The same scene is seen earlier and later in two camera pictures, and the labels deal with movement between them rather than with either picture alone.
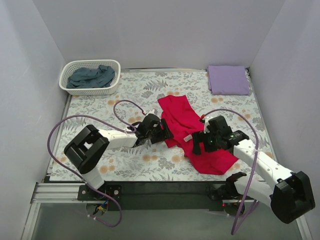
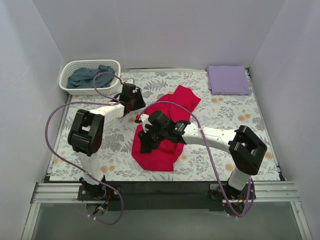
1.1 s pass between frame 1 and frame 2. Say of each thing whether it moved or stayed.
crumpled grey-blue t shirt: stayed
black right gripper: moved
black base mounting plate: stayed
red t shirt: moved
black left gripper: moved
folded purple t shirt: stayed
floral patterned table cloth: stayed
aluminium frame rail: stayed
